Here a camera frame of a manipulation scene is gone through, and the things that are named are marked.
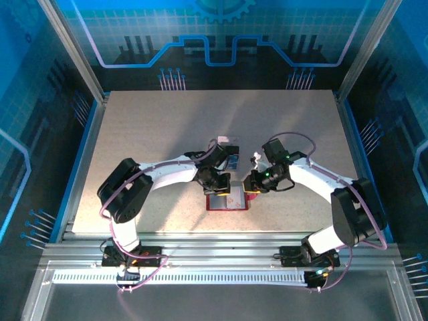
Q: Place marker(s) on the aluminium corner post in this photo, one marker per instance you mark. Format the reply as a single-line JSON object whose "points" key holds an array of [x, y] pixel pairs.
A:
{"points": [[366, 50], [74, 50]]}

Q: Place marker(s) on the aluminium lower frame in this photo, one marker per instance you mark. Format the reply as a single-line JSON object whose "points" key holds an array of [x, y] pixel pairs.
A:
{"points": [[35, 297]]}

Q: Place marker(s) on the red leather card holder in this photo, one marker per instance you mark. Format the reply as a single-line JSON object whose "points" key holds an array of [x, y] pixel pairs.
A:
{"points": [[215, 202]]}

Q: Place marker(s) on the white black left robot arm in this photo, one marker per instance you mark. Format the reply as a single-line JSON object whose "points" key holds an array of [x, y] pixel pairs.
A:
{"points": [[170, 172]]}

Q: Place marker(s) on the small black controller board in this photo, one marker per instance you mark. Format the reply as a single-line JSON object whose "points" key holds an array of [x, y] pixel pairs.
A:
{"points": [[314, 279], [128, 277]]}

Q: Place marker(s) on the white red-patterned credit card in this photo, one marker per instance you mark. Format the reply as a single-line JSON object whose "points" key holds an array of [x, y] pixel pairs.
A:
{"points": [[234, 201]]}

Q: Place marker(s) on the aluminium front frame rail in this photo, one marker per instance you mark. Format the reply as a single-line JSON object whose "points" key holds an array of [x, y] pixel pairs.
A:
{"points": [[217, 247]]}

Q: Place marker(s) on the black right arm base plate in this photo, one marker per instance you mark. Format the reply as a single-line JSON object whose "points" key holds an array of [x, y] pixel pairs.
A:
{"points": [[289, 255]]}

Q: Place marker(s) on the aluminium side rail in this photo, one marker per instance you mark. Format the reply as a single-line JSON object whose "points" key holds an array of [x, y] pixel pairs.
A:
{"points": [[359, 160], [86, 160]]}

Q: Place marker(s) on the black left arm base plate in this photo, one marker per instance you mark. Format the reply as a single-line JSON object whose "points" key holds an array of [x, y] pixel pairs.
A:
{"points": [[150, 250]]}

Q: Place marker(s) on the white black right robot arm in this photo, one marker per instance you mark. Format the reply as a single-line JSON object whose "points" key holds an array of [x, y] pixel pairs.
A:
{"points": [[311, 179]]}

